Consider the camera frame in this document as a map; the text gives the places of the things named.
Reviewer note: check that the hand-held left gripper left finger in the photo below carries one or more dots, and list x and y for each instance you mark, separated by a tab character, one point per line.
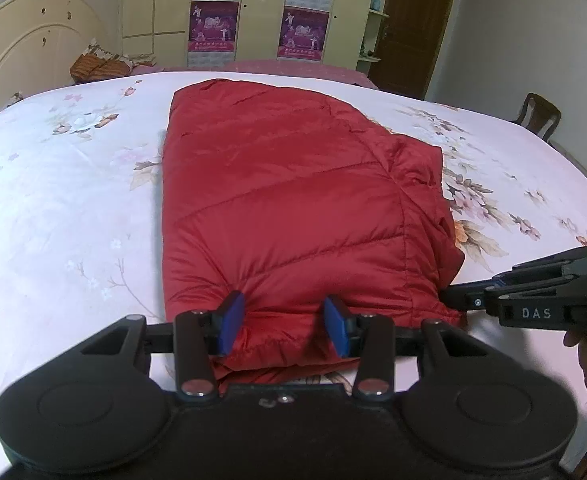
231	324

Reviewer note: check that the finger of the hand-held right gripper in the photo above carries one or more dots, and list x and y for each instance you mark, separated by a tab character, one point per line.
528	312
538	265

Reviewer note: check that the cream bed headboard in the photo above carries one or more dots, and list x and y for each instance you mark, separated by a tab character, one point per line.
18	40

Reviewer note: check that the patterned cloth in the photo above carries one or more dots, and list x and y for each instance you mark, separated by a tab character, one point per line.
104	52

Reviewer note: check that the pink bedspread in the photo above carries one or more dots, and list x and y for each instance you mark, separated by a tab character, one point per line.
293	66

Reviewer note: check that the red puffer jacket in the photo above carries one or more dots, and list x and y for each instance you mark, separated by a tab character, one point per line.
293	195

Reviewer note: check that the purple wall poster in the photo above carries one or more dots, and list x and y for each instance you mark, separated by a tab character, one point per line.
303	34
213	27

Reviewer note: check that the floral white bedsheet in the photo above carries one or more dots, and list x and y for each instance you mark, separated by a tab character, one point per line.
58	210

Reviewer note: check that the cream wardrobe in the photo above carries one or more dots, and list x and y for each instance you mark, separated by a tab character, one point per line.
153	5

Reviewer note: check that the brown wooden door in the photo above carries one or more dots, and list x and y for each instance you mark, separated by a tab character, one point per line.
413	30

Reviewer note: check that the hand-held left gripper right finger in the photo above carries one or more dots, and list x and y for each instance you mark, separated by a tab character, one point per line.
336	327

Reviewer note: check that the orange woven basket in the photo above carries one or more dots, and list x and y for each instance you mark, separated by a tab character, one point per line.
98	69

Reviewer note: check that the wooden chair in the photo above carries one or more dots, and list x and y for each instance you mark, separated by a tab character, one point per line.
541	115

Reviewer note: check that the cream corner shelf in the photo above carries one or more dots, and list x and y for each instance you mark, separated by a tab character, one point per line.
376	15

